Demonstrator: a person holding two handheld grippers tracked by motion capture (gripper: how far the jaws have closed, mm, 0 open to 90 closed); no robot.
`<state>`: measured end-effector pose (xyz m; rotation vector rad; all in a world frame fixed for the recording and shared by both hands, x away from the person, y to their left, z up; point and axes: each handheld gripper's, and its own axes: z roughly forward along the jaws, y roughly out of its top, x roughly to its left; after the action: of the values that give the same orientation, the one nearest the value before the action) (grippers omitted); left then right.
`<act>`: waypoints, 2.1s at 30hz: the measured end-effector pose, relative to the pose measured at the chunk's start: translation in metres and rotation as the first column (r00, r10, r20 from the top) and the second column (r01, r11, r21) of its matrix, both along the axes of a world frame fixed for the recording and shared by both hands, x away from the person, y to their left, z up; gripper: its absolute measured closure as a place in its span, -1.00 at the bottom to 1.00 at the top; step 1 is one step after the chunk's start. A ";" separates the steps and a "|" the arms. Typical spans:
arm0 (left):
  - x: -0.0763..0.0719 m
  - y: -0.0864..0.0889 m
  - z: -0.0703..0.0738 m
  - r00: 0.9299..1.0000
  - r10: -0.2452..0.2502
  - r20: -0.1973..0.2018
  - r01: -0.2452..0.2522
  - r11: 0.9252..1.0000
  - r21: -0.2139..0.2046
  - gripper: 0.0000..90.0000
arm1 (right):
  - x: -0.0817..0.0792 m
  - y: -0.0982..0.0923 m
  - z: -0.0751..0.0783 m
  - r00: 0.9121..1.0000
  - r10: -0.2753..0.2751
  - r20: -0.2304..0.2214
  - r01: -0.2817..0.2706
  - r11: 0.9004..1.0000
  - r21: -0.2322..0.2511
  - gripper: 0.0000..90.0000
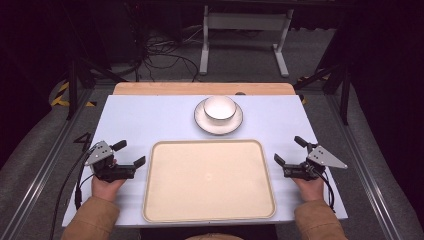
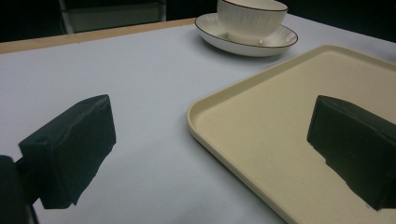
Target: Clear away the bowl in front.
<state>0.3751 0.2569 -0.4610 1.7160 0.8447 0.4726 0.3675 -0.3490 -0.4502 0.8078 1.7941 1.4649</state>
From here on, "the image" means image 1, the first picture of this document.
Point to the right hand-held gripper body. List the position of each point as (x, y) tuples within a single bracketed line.
[(321, 158)]

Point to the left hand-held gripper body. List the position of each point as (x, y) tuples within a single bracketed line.
[(100, 155)]

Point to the person's right hand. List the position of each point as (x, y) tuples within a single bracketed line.
[(312, 190)]

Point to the person's left hand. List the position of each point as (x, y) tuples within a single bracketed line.
[(105, 189)]

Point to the white table cover board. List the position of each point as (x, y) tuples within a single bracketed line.
[(150, 120)]

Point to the black tripod stand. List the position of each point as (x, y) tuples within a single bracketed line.
[(75, 86), (343, 86)]

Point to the beige rectangular tray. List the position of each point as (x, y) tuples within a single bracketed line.
[(208, 181)]

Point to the white plate dark rim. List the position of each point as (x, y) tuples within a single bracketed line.
[(208, 126)]

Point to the white bowl dark rim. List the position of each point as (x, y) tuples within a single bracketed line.
[(220, 108)]

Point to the wooden table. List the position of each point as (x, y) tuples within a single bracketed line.
[(183, 88)]

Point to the grey metal stand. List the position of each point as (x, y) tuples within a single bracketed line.
[(246, 21)]

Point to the aluminium floor rail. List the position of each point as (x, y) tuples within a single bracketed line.
[(363, 170), (43, 170)]

